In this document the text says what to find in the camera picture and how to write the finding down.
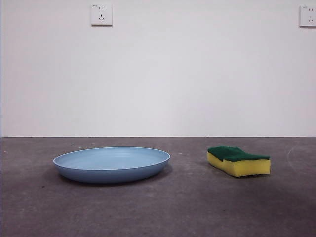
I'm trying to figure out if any blue round plate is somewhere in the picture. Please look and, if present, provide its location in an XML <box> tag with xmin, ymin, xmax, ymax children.
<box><xmin>52</xmin><ymin>146</ymin><xmax>171</xmax><ymax>184</ymax></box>

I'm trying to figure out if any yellow sponge with green pad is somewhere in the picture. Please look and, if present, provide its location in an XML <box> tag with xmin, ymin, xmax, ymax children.
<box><xmin>206</xmin><ymin>145</ymin><xmax>271</xmax><ymax>178</ymax></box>

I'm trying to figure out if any white wall socket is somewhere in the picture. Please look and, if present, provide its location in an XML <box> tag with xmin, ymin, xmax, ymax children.
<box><xmin>90</xmin><ymin>3</ymin><xmax>114</xmax><ymax>27</ymax></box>
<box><xmin>299</xmin><ymin>4</ymin><xmax>316</xmax><ymax>28</ymax></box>

